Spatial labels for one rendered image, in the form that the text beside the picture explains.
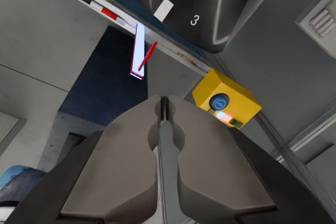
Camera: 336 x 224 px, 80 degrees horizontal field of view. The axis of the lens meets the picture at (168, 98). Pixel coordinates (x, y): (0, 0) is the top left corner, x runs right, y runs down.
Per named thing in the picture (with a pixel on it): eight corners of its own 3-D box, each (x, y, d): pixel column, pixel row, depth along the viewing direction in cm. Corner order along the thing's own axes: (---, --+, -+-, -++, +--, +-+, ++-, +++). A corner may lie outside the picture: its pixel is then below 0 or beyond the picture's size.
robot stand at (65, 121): (130, 76, 165) (115, 189, 82) (94, 60, 155) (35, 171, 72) (146, 45, 152) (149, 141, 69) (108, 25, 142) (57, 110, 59)
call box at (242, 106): (247, 88, 65) (264, 108, 56) (226, 110, 69) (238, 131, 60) (210, 64, 59) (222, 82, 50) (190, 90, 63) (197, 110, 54)
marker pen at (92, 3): (126, 22, 59) (78, -8, 54) (123, 26, 60) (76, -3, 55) (126, 21, 60) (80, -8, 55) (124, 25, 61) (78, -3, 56)
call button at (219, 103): (228, 98, 54) (231, 102, 53) (219, 109, 56) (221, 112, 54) (217, 92, 53) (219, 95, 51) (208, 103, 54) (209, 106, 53)
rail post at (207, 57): (185, 21, 146) (218, 67, 81) (182, 26, 148) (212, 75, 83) (181, 18, 144) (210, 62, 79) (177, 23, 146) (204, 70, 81)
